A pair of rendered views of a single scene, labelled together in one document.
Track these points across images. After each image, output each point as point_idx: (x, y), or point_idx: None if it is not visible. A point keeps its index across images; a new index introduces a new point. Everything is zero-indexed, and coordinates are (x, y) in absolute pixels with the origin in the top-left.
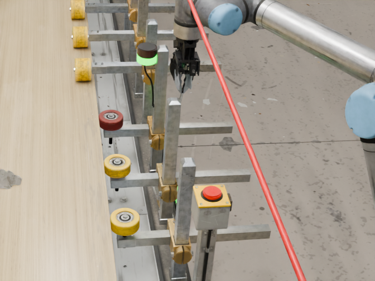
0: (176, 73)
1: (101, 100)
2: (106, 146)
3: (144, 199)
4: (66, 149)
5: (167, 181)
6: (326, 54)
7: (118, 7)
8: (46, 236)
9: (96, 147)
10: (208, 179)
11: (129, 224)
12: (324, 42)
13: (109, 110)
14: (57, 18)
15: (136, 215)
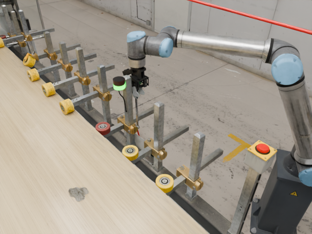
0: (138, 88)
1: None
2: None
3: None
4: (95, 156)
5: (159, 148)
6: (230, 49)
7: (56, 67)
8: (133, 217)
9: (110, 147)
10: (172, 138)
11: (171, 184)
12: (227, 43)
13: (98, 123)
14: (22, 83)
15: (169, 176)
